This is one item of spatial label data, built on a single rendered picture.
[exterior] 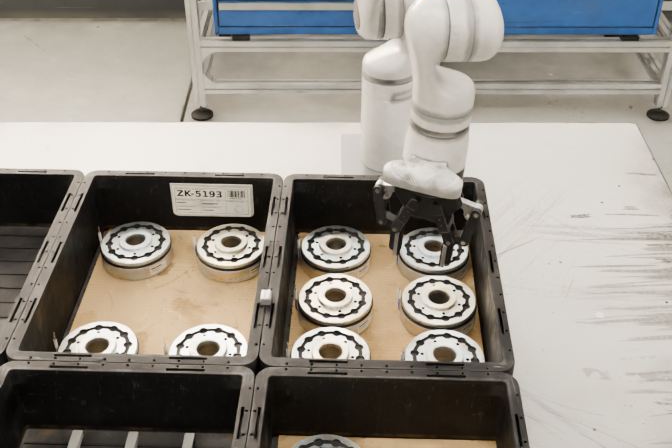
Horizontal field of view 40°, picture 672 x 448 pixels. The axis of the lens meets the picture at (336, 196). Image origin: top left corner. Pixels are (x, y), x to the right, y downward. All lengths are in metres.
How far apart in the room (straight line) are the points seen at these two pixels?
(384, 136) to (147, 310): 0.52
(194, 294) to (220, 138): 0.65
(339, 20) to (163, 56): 0.93
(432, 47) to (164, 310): 0.57
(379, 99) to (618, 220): 0.51
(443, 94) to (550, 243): 0.70
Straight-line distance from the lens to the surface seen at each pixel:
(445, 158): 1.06
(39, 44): 4.08
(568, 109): 3.52
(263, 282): 1.20
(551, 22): 3.29
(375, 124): 1.58
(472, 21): 0.99
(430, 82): 1.00
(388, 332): 1.27
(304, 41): 3.22
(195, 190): 1.41
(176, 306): 1.33
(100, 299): 1.36
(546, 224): 1.71
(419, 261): 1.35
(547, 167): 1.87
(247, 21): 3.23
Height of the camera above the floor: 1.71
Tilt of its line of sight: 35 degrees down
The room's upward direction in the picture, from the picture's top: straight up
